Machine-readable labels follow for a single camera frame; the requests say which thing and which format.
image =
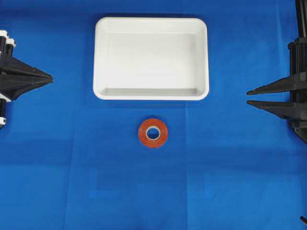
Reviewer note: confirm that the blue table cloth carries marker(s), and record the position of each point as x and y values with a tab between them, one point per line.
71	161

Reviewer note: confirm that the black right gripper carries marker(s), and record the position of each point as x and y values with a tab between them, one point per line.
296	83

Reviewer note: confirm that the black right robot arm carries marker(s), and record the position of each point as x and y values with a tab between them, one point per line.
301	15

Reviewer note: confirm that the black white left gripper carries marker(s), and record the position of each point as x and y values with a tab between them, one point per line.
11	65

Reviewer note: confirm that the orange tape roll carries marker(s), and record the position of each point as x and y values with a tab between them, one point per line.
157	124

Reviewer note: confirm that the white rectangular plastic case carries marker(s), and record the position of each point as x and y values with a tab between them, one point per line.
151	58

